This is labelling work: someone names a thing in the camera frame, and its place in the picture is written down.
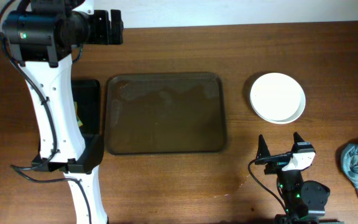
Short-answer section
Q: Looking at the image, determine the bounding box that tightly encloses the black plastic tray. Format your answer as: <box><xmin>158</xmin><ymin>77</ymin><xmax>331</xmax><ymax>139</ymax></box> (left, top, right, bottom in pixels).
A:
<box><xmin>71</xmin><ymin>79</ymin><xmax>101</xmax><ymax>134</ymax></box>

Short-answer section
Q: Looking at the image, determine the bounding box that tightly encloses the light blue plate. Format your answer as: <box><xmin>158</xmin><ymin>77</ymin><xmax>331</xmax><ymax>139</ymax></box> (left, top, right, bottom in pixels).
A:
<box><xmin>250</xmin><ymin>91</ymin><xmax>306</xmax><ymax>124</ymax></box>

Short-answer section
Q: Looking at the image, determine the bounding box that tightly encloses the yellow green sponge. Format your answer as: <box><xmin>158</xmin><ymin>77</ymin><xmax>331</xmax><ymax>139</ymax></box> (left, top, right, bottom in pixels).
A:
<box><xmin>74</xmin><ymin>101</ymin><xmax>83</xmax><ymax>127</ymax></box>

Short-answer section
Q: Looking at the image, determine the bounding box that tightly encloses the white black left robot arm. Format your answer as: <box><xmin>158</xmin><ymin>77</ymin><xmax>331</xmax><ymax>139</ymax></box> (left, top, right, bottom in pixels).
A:
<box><xmin>0</xmin><ymin>0</ymin><xmax>124</xmax><ymax>224</ymax></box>

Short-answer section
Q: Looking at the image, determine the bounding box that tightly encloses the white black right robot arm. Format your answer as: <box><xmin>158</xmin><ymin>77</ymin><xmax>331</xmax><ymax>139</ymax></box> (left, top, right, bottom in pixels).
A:
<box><xmin>254</xmin><ymin>132</ymin><xmax>330</xmax><ymax>223</ymax></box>

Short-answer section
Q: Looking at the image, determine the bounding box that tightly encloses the cream white plate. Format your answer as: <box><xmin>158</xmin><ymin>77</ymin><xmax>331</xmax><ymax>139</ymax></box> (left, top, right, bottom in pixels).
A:
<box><xmin>249</xmin><ymin>73</ymin><xmax>304</xmax><ymax>104</ymax></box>

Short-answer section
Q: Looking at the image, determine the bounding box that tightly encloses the brown plastic tray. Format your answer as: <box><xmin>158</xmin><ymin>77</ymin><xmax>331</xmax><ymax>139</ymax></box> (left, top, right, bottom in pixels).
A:
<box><xmin>104</xmin><ymin>72</ymin><xmax>227</xmax><ymax>156</ymax></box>

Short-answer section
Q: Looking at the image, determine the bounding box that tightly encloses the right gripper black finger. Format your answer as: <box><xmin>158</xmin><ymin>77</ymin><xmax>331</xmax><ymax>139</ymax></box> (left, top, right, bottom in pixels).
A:
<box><xmin>256</xmin><ymin>134</ymin><xmax>270</xmax><ymax>159</ymax></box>
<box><xmin>293</xmin><ymin>132</ymin><xmax>305</xmax><ymax>144</ymax></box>

